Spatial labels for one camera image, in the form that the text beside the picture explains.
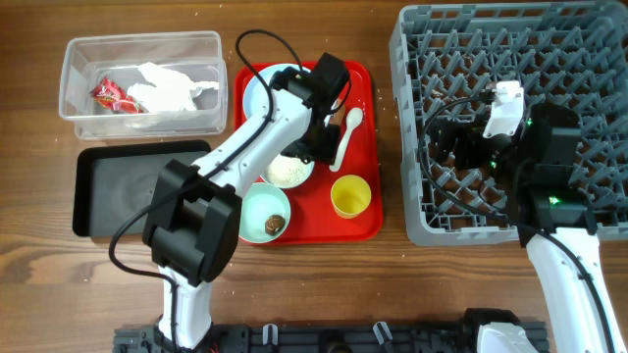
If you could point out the brown mushroom piece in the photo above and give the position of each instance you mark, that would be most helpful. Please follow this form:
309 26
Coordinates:
275 225

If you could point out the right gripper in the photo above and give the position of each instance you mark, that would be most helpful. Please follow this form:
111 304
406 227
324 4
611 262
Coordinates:
469 133

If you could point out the white napkin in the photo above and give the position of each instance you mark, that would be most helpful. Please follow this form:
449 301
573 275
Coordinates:
167 90

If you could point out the white rice pile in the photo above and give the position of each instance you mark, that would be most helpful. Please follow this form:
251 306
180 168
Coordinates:
289 171

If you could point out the red snack wrapper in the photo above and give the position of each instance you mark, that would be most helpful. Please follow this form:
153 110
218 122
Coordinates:
112 97

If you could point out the yellow plastic cup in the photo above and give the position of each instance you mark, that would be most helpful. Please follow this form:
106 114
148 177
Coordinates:
350 195

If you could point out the black waste tray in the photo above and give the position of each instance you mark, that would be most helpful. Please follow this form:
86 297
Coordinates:
114 182

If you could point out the light green bowl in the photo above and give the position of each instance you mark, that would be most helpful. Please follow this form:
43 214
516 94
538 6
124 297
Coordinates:
261 201

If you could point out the white plastic spoon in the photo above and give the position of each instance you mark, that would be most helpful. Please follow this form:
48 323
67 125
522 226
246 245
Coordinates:
352 121

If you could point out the large light blue plate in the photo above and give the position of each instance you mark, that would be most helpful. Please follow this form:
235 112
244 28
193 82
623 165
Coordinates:
255 98

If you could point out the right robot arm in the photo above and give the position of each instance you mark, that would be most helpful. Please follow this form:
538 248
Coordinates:
554 220

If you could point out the clear plastic waste bin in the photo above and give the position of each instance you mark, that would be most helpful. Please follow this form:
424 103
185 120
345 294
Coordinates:
197 54

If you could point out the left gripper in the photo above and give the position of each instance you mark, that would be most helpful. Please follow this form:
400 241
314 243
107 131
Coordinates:
326 149

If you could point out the red serving tray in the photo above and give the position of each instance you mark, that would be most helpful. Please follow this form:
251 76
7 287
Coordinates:
313 218

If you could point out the grey dishwasher rack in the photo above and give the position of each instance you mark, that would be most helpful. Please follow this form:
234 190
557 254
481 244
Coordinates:
567 53

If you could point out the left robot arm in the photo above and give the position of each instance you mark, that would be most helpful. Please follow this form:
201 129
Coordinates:
192 225

